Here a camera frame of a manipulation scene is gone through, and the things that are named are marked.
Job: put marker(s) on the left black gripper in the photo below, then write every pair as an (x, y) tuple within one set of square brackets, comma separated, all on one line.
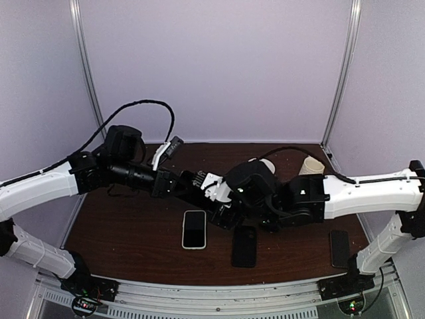
[(161, 185)]

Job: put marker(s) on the clear white phone case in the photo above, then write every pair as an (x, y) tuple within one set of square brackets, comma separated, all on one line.
[(194, 229)]

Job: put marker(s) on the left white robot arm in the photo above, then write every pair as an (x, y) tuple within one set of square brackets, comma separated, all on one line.
[(29, 191)]

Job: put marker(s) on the black phone case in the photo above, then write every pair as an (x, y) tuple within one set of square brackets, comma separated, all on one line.
[(244, 247)]

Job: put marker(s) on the white ceramic bowl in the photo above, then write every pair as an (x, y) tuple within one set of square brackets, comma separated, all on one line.
[(265, 161)]

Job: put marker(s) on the left aluminium frame post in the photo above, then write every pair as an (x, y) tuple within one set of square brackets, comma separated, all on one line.
[(76, 18)]

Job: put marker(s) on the aluminium frame post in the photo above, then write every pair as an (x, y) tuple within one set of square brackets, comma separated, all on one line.
[(348, 54), (76, 18)]

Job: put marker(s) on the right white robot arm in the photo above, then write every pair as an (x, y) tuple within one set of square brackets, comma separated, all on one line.
[(401, 192)]

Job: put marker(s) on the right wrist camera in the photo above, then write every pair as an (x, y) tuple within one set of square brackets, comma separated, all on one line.
[(213, 186)]

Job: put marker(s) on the cream ceramic mug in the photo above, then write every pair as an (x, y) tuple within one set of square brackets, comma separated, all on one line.
[(311, 166)]

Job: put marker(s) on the white-edged black phone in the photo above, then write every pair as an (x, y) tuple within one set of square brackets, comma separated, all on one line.
[(194, 229)]

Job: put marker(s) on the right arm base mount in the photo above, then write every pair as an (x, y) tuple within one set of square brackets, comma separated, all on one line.
[(348, 291)]

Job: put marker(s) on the black phone right edge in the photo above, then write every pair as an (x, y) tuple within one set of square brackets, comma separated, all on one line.
[(340, 248)]

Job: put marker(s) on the right aluminium frame post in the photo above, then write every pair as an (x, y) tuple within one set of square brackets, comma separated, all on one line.
[(348, 54)]

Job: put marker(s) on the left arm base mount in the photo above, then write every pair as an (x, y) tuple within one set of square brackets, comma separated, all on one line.
[(88, 299)]

